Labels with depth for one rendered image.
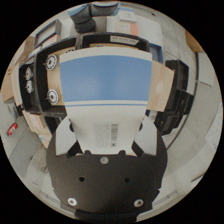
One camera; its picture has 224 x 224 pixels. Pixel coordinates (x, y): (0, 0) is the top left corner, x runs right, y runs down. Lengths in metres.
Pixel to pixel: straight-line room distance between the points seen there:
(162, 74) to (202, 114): 2.58
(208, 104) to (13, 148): 6.10
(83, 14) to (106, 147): 0.57
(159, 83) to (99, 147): 0.44
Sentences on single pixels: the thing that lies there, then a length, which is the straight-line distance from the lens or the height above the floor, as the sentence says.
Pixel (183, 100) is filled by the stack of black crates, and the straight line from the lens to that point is 1.44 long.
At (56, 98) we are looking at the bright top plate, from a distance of 0.49.
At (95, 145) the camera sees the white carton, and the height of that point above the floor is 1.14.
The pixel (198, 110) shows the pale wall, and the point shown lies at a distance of 2.98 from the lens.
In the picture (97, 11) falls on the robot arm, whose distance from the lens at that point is 0.49.
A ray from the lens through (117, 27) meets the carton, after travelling 0.59.
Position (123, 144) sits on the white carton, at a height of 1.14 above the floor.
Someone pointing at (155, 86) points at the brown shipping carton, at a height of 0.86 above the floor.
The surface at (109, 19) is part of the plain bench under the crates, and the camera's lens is 0.75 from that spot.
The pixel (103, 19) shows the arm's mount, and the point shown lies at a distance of 0.70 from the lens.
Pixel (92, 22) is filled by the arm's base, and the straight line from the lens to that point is 0.60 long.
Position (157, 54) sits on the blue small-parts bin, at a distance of 0.69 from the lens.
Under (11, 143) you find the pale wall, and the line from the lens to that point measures 3.34.
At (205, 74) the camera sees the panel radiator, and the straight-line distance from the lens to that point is 2.93.
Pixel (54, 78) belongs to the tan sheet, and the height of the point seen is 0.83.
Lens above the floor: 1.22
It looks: 61 degrees down
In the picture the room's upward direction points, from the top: 176 degrees clockwise
